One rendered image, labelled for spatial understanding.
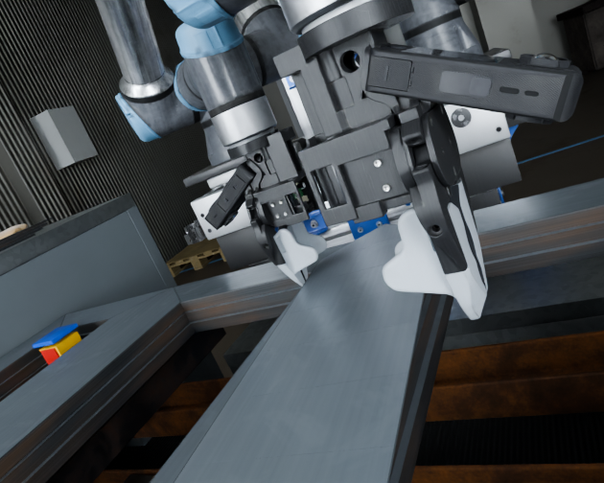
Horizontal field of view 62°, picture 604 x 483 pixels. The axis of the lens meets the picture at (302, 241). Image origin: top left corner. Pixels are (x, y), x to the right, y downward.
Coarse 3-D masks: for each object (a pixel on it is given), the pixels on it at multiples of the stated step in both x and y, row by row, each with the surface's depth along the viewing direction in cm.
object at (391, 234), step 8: (376, 232) 77; (384, 232) 76; (392, 232) 74; (360, 240) 77; (368, 240) 75; (376, 240) 74; (384, 240) 72; (392, 240) 71; (344, 248) 76; (352, 248) 75; (360, 248) 73; (328, 256) 76
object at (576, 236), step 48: (480, 240) 61; (528, 240) 58; (576, 240) 56; (288, 288) 75; (144, 336) 77; (432, 336) 50; (0, 384) 89; (96, 384) 68; (432, 384) 46; (48, 432) 61; (192, 432) 45; (0, 480) 55
